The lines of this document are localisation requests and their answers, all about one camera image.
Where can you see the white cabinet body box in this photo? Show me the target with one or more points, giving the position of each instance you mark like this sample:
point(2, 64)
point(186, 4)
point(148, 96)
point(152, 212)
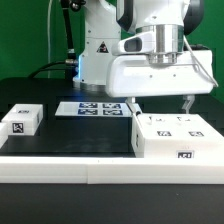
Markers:
point(163, 136)

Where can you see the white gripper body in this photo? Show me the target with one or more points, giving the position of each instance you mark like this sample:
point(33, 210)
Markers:
point(134, 76)

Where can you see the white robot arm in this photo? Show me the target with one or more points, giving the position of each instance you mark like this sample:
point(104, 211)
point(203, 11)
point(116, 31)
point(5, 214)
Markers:
point(137, 48)

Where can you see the white base marker plate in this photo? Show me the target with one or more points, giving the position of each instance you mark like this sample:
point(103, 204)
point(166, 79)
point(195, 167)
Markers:
point(93, 109)

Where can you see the white cabinet top block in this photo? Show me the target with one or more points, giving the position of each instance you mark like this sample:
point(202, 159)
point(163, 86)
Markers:
point(24, 119)

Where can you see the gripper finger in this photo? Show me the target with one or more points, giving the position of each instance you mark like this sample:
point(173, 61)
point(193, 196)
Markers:
point(188, 102)
point(133, 107)

